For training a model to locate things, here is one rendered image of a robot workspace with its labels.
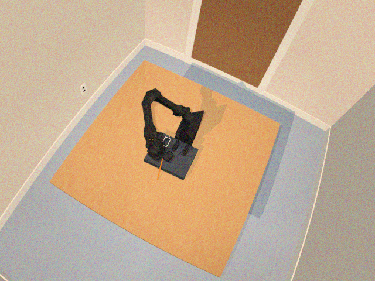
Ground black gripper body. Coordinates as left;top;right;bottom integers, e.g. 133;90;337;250
146;143;173;162

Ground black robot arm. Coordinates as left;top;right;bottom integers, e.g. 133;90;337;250
141;88;195;161

